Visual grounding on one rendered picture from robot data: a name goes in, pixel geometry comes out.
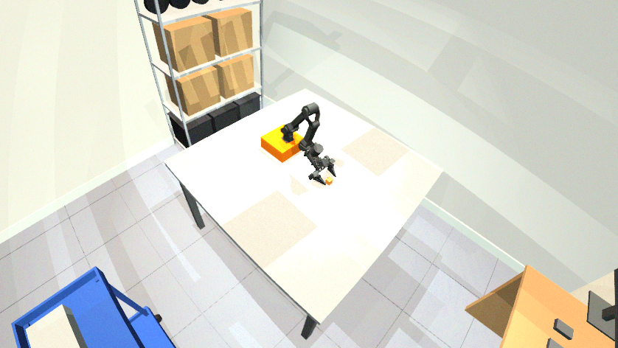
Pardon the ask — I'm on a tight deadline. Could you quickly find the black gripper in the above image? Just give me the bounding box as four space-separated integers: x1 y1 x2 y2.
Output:
308 157 336 186

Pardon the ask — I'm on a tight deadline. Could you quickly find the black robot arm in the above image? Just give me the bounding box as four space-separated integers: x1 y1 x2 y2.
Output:
280 102 330 169

